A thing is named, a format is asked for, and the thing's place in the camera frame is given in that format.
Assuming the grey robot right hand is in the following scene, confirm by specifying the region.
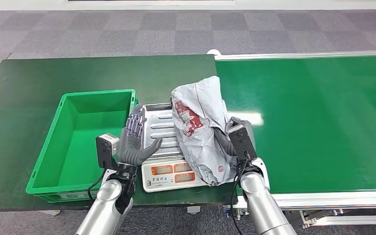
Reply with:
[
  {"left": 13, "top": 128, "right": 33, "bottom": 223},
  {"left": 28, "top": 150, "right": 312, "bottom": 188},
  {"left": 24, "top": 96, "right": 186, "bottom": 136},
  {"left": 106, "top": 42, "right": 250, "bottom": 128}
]
[{"left": 213, "top": 117, "right": 257, "bottom": 157}]

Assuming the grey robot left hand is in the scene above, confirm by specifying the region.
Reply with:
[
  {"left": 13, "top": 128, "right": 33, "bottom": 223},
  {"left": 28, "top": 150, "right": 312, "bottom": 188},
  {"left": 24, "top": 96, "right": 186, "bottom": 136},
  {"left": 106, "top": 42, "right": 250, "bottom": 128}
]
[{"left": 117, "top": 103, "right": 164, "bottom": 166}]

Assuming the grey plastic mailer package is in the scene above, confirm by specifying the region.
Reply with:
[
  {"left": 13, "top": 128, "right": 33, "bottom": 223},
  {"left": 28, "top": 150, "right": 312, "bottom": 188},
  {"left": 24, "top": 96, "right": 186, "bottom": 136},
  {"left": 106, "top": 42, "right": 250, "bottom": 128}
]
[{"left": 170, "top": 75, "right": 239, "bottom": 187}]

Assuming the white electronic scale steel tray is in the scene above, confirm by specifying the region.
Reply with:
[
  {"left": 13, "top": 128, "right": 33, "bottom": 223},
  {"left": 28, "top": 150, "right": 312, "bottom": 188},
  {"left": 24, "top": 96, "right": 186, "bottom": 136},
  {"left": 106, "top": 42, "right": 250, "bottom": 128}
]
[{"left": 141, "top": 103, "right": 238, "bottom": 193}]

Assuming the green plastic crate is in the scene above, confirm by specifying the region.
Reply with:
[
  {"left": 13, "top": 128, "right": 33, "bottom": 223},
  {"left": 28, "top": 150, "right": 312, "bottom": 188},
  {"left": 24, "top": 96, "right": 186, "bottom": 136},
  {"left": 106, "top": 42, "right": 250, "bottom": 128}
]
[{"left": 25, "top": 89, "right": 140, "bottom": 203}]

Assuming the dark green table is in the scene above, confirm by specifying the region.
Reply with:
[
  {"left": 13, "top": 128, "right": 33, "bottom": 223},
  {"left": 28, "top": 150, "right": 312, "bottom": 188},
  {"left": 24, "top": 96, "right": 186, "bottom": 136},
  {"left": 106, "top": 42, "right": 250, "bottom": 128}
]
[{"left": 0, "top": 54, "right": 239, "bottom": 213}]

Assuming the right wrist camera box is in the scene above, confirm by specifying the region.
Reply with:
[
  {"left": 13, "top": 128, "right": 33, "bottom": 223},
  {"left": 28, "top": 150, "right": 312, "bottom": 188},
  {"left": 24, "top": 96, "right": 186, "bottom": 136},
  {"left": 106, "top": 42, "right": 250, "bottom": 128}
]
[{"left": 228, "top": 124, "right": 259, "bottom": 162}]

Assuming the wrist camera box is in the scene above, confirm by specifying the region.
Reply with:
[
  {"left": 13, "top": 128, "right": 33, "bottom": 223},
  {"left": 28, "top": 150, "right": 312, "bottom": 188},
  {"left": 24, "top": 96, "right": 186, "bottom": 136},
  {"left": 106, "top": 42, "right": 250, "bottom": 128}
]
[
  {"left": 228, "top": 124, "right": 259, "bottom": 162},
  {"left": 95, "top": 133, "right": 120, "bottom": 169}
]

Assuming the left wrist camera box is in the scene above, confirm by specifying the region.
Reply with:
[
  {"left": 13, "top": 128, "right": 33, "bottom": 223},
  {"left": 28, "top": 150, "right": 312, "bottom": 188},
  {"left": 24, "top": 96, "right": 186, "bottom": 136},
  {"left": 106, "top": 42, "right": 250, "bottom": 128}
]
[{"left": 95, "top": 133, "right": 120, "bottom": 169}]

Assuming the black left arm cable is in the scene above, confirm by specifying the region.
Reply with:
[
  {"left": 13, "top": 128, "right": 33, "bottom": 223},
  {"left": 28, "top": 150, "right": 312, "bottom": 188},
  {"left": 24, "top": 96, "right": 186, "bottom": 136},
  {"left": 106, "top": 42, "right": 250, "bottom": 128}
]
[{"left": 87, "top": 167, "right": 108, "bottom": 202}]

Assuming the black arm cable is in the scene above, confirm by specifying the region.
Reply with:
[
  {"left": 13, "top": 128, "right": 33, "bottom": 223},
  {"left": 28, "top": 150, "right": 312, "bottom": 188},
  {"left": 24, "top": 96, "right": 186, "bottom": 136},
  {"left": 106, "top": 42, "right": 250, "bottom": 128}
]
[
  {"left": 87, "top": 167, "right": 108, "bottom": 202},
  {"left": 230, "top": 159, "right": 249, "bottom": 235}
]

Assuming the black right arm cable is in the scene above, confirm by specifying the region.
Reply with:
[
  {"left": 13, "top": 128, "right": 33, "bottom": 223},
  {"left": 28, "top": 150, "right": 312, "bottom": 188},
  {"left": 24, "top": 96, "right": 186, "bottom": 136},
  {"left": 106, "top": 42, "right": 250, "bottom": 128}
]
[{"left": 230, "top": 159, "right": 249, "bottom": 235}]

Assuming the green conveyor belt aluminium frame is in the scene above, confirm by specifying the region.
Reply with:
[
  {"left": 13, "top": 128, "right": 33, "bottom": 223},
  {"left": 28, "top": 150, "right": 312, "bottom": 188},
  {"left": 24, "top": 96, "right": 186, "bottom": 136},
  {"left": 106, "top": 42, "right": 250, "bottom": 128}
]
[{"left": 206, "top": 49, "right": 376, "bottom": 227}]

